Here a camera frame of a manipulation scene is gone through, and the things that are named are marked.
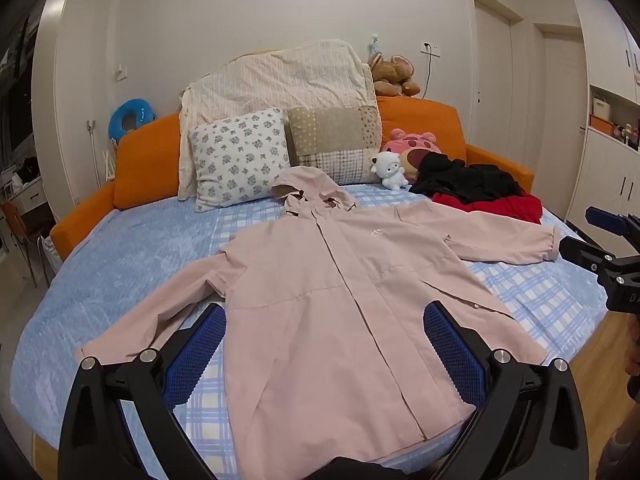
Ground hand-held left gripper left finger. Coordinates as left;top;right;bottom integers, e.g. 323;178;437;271
59;302;228;480

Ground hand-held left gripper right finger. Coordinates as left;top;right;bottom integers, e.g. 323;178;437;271
422;301;590;480

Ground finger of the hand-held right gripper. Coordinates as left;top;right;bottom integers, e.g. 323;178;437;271
558;236;621;273
585;206;640;246

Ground pink hooded jacket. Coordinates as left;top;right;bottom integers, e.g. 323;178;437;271
75;165;562;466

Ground white wardrobe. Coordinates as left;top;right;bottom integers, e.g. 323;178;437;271
565;0;640;241

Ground red garment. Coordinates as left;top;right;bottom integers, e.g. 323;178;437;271
431;191;543;225

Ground small figurines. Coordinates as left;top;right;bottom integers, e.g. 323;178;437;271
612;122;640;151

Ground orange box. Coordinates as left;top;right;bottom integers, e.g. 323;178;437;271
589;114;617;136

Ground white door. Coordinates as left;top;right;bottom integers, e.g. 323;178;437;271
537;25;586;221
472;0;516;161

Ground blue checked bed sheet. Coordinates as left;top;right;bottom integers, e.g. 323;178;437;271
10;180;608;480

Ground black garment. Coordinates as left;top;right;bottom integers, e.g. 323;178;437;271
410;151;523;206

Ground person's leg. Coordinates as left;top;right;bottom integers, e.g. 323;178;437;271
602;395;640;476

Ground white plush toy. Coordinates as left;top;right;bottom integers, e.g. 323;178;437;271
370;151;412;192

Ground pink plush bear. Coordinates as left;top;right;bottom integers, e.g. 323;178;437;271
382;127;443;181

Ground white floral pillow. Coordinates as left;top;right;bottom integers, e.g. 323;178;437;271
187;107;292;213

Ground orange chair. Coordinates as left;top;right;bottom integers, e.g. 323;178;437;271
0;200;51;288

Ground beige patchwork pillow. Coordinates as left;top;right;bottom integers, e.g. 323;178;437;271
287;105;383;186

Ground brown plush toy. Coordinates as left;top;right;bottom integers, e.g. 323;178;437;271
367;52;421;97

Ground thin black cable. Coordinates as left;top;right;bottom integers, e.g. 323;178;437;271
419;50;434;100

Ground blue swim ring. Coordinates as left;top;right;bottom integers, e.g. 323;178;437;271
107;99;157;147

